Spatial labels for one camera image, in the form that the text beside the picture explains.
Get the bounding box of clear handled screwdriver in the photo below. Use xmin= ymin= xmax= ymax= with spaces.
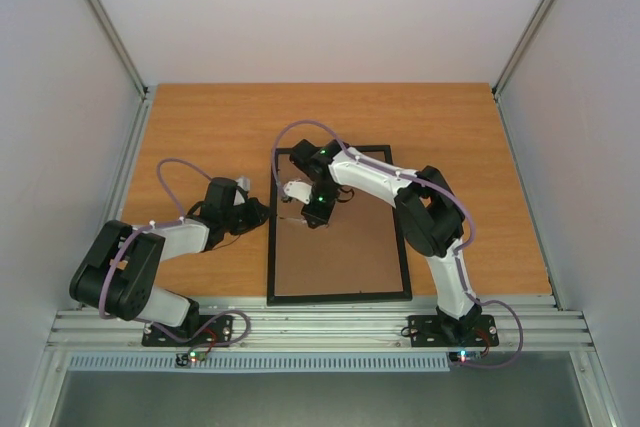
xmin=278 ymin=216 xmax=307 ymax=225

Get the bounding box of black picture frame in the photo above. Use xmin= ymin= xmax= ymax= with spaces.
xmin=265 ymin=144 xmax=414 ymax=307

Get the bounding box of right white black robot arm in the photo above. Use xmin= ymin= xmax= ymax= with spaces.
xmin=282 ymin=139 xmax=482 ymax=346

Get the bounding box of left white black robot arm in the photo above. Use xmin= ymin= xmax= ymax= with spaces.
xmin=69 ymin=177 xmax=270 ymax=345

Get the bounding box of left small circuit board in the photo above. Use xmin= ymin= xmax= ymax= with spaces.
xmin=175 ymin=351 xmax=208 ymax=368

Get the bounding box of small circuit board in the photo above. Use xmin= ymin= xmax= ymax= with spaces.
xmin=448 ymin=349 xmax=489 ymax=364
xmin=175 ymin=351 xmax=208 ymax=368

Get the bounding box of right small circuit board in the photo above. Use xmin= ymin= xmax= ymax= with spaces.
xmin=448 ymin=349 xmax=489 ymax=364

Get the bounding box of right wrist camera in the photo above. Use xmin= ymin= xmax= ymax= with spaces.
xmin=283 ymin=180 xmax=313 ymax=205

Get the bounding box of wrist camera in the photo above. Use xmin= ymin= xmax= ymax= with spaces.
xmin=283 ymin=180 xmax=313 ymax=205
xmin=236 ymin=176 xmax=251 ymax=193

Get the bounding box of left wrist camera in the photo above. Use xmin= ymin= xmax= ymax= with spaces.
xmin=236 ymin=176 xmax=251 ymax=193

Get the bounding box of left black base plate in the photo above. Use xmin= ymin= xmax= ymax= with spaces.
xmin=141 ymin=314 xmax=234 ymax=347

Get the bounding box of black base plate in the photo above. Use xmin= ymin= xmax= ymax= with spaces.
xmin=141 ymin=314 xmax=234 ymax=347
xmin=400 ymin=315 xmax=500 ymax=348

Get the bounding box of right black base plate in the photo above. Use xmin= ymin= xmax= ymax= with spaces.
xmin=400 ymin=315 xmax=500 ymax=348

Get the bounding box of grey slotted cable duct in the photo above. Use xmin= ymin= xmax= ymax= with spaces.
xmin=67 ymin=352 xmax=450 ymax=374

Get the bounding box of left aluminium post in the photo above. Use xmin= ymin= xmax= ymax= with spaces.
xmin=85 ymin=0 xmax=149 ymax=100

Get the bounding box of aluminium post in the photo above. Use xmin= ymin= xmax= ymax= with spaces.
xmin=85 ymin=0 xmax=149 ymax=100
xmin=492 ymin=0 xmax=557 ymax=102

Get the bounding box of aluminium front rail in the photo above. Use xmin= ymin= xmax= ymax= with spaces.
xmin=46 ymin=295 xmax=594 ymax=352

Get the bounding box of right aluminium post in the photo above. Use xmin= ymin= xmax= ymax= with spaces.
xmin=492 ymin=0 xmax=557 ymax=102

